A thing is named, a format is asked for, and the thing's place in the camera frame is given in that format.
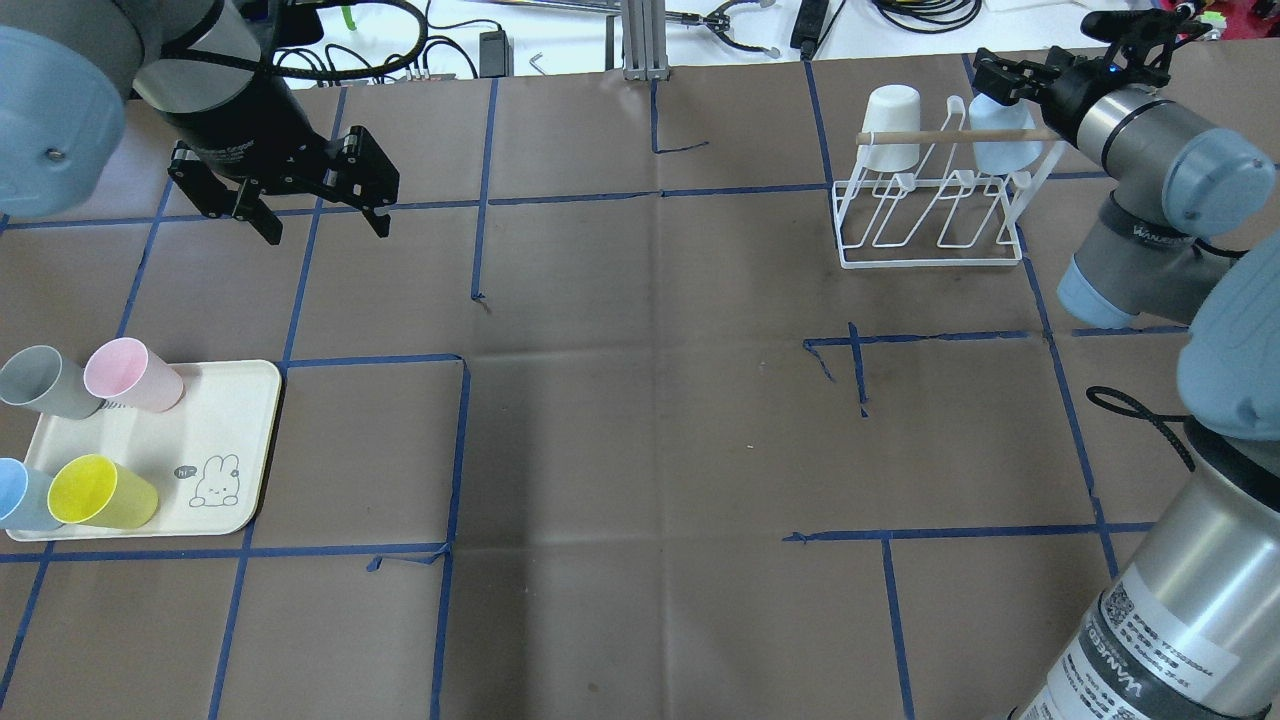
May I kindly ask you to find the black power adapter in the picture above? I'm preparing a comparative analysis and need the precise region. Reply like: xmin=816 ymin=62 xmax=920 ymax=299
xmin=477 ymin=29 xmax=515 ymax=78

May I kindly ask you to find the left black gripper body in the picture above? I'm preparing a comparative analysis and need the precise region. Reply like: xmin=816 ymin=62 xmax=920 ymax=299
xmin=165 ymin=76 xmax=328 ymax=193

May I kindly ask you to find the pink plastic cup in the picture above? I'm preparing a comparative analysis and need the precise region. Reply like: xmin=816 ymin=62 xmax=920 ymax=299
xmin=83 ymin=337 xmax=186 ymax=413

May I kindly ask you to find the yellow plastic cup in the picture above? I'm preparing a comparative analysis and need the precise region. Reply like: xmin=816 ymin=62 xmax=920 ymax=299
xmin=47 ymin=454 xmax=159 ymax=530

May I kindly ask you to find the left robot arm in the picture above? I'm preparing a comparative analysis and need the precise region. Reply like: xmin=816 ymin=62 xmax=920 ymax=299
xmin=1 ymin=1 xmax=401 ymax=245

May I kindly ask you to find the grey plastic cup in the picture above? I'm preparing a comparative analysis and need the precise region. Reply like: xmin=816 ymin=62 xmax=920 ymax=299
xmin=1 ymin=345 xmax=105 ymax=420

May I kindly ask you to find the aluminium frame post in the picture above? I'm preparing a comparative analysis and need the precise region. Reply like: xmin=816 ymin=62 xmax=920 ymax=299
xmin=605 ymin=0 xmax=669 ymax=81

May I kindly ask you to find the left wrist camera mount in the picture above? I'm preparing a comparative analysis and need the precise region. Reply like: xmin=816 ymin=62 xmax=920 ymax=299
xmin=233 ymin=1 xmax=325 ymax=53

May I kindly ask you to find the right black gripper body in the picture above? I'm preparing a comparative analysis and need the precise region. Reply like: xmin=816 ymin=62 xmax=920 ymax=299
xmin=1039 ymin=55 xmax=1130 ymax=149

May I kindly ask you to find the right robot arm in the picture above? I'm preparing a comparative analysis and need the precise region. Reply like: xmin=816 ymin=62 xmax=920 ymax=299
xmin=973 ymin=5 xmax=1279 ymax=719

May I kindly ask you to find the cream white plastic cup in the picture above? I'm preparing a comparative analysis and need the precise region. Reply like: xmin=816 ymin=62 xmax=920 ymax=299
xmin=861 ymin=85 xmax=922 ymax=173

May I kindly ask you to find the cream plastic tray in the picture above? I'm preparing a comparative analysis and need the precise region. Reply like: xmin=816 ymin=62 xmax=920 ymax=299
xmin=8 ymin=359 xmax=282 ymax=542

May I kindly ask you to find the light blue cup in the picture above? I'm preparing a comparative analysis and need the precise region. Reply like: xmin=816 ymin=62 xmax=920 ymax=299
xmin=968 ymin=94 xmax=1043 ymax=176
xmin=1 ymin=457 xmax=63 ymax=530

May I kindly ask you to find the white wire cup rack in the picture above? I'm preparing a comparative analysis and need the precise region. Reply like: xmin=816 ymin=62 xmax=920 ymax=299
xmin=829 ymin=95 xmax=1068 ymax=269

